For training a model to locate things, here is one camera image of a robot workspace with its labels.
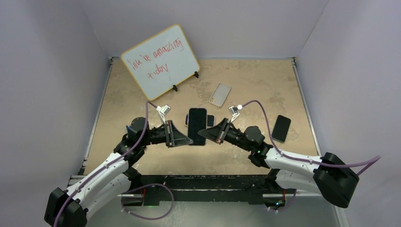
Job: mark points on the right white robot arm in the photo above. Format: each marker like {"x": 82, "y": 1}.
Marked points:
{"x": 325, "y": 175}

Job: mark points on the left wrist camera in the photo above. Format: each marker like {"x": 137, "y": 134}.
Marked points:
{"x": 162, "y": 112}

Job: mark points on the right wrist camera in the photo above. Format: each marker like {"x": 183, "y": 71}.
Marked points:
{"x": 234, "y": 111}

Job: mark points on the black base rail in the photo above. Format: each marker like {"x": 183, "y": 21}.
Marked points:
{"x": 150, "y": 190}

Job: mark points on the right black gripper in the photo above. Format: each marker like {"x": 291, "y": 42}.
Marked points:
{"x": 216, "y": 133}

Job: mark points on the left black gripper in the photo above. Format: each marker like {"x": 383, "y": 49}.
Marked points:
{"x": 175, "y": 138}

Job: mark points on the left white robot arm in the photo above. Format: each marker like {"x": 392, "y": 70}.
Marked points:
{"x": 74, "y": 206}

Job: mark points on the black smartphone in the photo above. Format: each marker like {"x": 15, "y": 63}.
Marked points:
{"x": 210, "y": 120}

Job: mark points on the black phone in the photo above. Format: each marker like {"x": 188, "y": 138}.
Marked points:
{"x": 197, "y": 121}
{"x": 281, "y": 128}

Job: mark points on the translucent white phone case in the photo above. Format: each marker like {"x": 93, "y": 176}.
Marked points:
{"x": 220, "y": 94}

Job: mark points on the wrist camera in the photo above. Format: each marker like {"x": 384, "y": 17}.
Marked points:
{"x": 162, "y": 112}
{"x": 234, "y": 111}

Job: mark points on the whiteboard with orange frame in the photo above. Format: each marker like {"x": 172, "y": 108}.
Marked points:
{"x": 161, "y": 62}

